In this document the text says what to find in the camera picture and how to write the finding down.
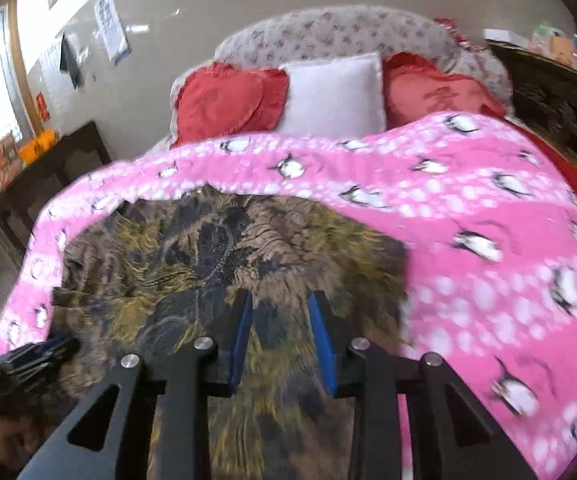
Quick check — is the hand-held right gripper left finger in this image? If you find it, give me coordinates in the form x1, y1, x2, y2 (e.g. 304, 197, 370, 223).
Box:
18, 290, 254, 480

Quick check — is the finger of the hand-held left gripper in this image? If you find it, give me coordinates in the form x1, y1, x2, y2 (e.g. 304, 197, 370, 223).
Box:
0, 335, 82, 382

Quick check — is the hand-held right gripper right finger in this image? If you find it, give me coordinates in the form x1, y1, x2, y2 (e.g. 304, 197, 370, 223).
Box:
305, 290, 539, 480

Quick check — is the brown patterned garment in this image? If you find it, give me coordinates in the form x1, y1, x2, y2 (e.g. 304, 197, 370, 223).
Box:
51, 185, 411, 480

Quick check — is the person's left hand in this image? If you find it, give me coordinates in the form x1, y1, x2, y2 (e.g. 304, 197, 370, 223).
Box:
0, 407, 46, 472

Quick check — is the dark wooden nightstand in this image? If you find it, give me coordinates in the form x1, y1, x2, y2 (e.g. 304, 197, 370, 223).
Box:
0, 120, 114, 256

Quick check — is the orange bag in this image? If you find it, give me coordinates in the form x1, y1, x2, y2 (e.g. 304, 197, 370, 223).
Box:
18, 129, 58, 163

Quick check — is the pink penguin blanket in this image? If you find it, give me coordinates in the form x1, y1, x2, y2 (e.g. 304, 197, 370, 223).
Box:
0, 112, 577, 480

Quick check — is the red heart pillow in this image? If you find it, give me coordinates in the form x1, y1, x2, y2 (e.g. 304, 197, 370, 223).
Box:
173, 62, 289, 146
382, 52, 506, 128

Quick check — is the white square pillow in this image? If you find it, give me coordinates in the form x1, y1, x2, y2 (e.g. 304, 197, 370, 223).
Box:
278, 52, 388, 138

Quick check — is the dark hanging cloth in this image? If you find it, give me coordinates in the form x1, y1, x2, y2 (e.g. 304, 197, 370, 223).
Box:
60, 32, 84, 90

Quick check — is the floral padded headboard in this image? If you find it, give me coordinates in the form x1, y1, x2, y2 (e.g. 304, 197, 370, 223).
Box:
213, 5, 514, 111

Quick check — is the dark carved wooden cabinet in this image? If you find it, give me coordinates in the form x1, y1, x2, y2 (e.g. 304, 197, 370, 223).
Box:
488, 42, 577, 181

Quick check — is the red fringed decoration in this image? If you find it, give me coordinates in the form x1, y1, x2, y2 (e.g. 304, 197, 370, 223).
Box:
435, 16, 489, 51

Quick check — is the white box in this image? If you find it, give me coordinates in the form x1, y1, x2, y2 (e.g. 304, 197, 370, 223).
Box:
483, 28, 531, 46

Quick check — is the pile of colourful packets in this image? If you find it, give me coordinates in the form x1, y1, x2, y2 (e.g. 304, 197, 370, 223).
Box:
531, 22, 577, 81

